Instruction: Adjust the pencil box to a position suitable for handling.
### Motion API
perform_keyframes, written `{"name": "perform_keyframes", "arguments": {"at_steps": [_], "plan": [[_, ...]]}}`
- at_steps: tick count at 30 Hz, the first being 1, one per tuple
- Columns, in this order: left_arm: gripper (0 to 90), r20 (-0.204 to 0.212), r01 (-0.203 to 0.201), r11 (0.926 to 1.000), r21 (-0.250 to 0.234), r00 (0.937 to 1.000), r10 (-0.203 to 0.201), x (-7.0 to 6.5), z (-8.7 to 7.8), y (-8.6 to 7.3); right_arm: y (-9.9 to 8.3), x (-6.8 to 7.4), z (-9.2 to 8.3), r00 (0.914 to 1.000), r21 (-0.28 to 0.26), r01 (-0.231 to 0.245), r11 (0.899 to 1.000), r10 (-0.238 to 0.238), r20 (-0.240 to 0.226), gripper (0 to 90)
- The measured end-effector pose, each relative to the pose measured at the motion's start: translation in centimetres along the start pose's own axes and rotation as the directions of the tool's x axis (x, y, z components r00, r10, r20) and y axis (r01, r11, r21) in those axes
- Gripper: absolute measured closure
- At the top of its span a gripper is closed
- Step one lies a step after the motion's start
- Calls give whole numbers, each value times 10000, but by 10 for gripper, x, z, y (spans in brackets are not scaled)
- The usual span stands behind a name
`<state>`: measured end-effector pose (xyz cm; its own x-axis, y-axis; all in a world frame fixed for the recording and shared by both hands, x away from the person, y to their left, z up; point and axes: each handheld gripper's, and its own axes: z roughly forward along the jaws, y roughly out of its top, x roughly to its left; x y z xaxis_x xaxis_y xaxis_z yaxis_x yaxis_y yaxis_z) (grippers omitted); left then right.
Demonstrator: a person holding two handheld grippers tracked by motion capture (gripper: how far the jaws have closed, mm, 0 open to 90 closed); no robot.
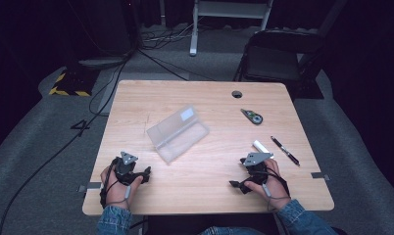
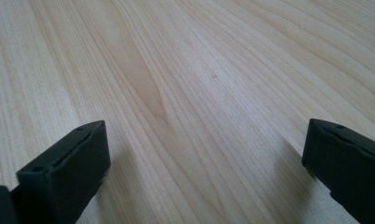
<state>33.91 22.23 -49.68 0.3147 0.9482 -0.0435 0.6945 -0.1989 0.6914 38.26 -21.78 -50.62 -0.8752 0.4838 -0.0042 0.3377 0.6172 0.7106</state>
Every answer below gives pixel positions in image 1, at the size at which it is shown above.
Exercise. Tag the person's denim lap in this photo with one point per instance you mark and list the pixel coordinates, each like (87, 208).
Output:
(231, 231)

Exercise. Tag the person's left hand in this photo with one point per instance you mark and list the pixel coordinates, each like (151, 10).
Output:
(118, 192)

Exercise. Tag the white eraser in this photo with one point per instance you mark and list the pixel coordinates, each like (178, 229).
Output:
(262, 148)

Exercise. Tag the black pen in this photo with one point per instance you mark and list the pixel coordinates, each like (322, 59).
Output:
(285, 150)

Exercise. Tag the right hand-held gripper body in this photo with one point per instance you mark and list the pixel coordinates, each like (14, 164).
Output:
(257, 163)

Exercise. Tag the white metal desk frame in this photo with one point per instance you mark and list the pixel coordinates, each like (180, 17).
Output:
(231, 9)

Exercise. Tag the person's right hand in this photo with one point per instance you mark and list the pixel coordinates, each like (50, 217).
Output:
(276, 189)

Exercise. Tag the grey tape strip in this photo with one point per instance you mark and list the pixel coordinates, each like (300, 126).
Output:
(320, 176)
(92, 186)

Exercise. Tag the yellow black striped mat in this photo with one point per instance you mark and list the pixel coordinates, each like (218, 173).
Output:
(72, 83)

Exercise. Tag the black folding chair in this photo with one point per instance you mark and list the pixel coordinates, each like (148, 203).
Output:
(273, 62)

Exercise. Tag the grey correction tape dispenser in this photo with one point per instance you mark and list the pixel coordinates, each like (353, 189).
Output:
(252, 116)

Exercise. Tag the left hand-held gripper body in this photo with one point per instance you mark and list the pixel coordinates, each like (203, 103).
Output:
(129, 163)

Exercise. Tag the clear plastic pencil case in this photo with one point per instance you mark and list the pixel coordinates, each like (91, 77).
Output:
(178, 132)

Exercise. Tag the grey stand base plate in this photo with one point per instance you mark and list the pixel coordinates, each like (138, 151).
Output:
(103, 61)

